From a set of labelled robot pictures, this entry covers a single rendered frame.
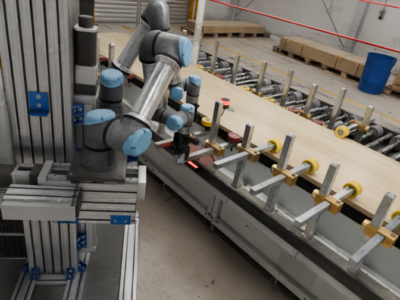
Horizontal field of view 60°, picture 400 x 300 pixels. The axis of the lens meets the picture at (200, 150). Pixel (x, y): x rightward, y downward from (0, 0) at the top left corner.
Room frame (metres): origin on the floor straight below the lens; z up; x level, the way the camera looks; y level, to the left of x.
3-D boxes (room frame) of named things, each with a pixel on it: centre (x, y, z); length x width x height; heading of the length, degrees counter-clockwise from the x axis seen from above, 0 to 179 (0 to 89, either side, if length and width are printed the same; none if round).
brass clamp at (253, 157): (1.70, -0.26, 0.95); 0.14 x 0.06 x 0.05; 46
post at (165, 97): (2.25, 0.30, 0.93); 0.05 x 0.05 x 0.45; 46
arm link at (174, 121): (1.57, 0.15, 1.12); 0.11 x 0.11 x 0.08; 70
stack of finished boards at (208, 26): (10.49, -0.20, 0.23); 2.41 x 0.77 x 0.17; 133
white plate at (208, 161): (1.89, -0.03, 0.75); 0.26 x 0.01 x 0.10; 46
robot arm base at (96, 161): (1.21, 0.41, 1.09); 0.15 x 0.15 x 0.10
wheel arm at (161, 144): (2.00, 0.12, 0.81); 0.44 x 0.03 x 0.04; 136
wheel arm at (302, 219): (1.33, -0.62, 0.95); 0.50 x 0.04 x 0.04; 136
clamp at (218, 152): (1.88, -0.08, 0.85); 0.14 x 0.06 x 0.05; 46
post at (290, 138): (1.54, -0.42, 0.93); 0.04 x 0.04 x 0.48; 46
